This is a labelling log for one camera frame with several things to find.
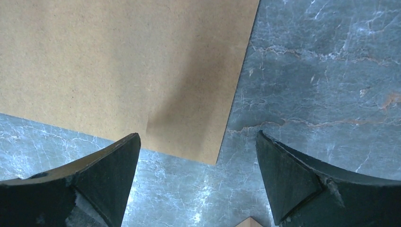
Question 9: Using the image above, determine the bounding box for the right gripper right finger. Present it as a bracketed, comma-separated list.
[256, 131, 401, 227]

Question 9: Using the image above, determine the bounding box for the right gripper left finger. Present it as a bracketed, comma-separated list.
[0, 133, 141, 227]

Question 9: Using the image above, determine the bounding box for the brown backing board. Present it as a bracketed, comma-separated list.
[0, 0, 259, 165]

